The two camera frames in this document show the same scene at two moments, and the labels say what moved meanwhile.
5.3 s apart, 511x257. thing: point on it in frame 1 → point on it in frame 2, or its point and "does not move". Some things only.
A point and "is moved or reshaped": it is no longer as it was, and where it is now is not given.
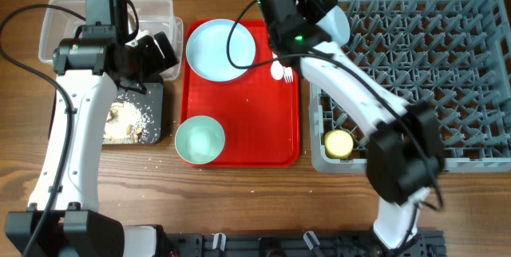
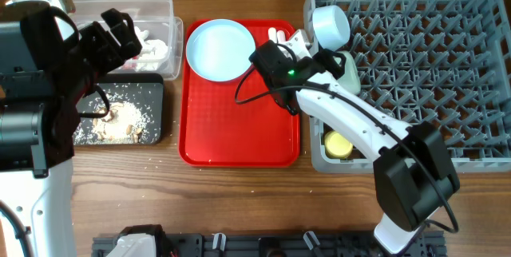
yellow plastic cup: x=338 y=144 does not move
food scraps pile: x=125 y=124 does not move
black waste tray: x=132 y=117 does not move
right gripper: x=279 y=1 → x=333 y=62
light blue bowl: x=335 y=23 does not move
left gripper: x=156 y=61 → x=95 y=34
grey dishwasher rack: x=443 y=42 does not move
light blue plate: x=206 y=49 does not move
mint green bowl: x=200 y=140 is moved or reshaped
